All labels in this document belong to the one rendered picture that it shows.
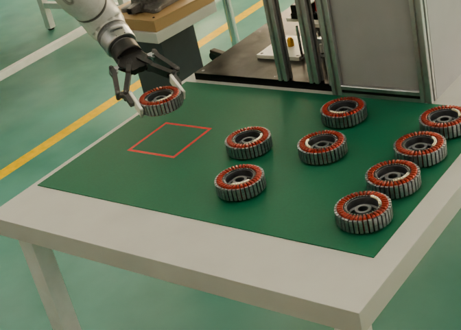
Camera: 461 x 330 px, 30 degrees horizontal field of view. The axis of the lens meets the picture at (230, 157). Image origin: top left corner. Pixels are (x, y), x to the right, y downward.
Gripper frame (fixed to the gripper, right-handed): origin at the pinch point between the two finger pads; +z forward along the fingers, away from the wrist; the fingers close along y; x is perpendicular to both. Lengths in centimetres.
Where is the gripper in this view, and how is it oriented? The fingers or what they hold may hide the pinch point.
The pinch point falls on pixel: (160, 99)
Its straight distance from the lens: 217.5
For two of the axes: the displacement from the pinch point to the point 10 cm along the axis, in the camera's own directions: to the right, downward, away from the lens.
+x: -0.5, 5.9, 8.1
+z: 5.2, 7.1, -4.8
